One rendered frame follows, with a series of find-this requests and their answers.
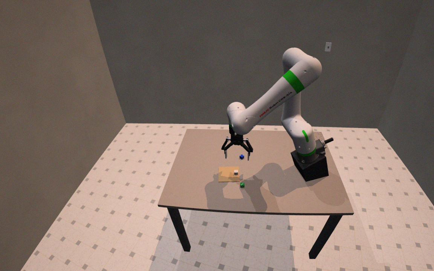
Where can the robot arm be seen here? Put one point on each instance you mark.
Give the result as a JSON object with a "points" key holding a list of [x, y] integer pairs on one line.
{"points": [[300, 70]]}

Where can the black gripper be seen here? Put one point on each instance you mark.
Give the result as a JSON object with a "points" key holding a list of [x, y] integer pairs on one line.
{"points": [[237, 140]]}

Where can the orange mat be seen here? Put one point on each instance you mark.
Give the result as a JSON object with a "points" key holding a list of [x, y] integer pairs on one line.
{"points": [[226, 174]]}

